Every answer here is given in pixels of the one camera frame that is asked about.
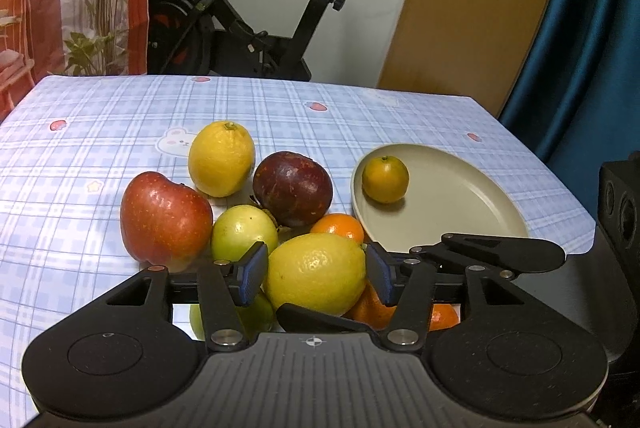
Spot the dark red round fruit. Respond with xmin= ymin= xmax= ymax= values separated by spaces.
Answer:
xmin=252 ymin=151 xmax=334 ymax=229

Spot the smooth yellow lemon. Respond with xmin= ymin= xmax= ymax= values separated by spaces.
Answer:
xmin=262 ymin=233 xmax=368 ymax=317

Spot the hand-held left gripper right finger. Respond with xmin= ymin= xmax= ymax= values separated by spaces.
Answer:
xmin=366 ymin=242 xmax=546 ymax=353

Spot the red plant-print curtain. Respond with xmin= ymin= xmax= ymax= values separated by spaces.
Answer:
xmin=0 ymin=0 xmax=171 ymax=121

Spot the bright green apple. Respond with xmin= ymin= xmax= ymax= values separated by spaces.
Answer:
xmin=189 ymin=290 xmax=275 ymax=343

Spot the greenish yellow tangerine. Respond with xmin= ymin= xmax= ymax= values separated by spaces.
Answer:
xmin=362 ymin=156 xmax=410 ymax=203

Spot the pale yellow-green apple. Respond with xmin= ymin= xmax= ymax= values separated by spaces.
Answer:
xmin=211 ymin=205 xmax=279 ymax=261

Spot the large lemon with stem nub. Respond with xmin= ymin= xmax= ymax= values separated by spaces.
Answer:
xmin=188 ymin=121 xmax=256 ymax=199

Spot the small orange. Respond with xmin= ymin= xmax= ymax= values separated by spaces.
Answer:
xmin=310 ymin=213 xmax=365 ymax=245

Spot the wooden door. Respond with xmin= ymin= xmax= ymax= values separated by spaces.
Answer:
xmin=378 ymin=0 xmax=573 ymax=119

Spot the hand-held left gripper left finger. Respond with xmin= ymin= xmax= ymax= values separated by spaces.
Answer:
xmin=90 ymin=242 xmax=269 ymax=353

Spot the beige plate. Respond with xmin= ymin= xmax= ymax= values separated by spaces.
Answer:
xmin=351 ymin=143 xmax=530 ymax=255

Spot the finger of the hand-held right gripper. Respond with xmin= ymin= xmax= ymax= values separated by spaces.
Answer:
xmin=410 ymin=233 xmax=566 ymax=275
xmin=276 ymin=303 xmax=386 ymax=335

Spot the red apple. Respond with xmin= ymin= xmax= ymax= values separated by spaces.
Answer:
xmin=120 ymin=171 xmax=214 ymax=273

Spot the blue plaid tablecloth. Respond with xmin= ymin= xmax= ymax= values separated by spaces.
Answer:
xmin=0 ymin=75 xmax=598 ymax=428

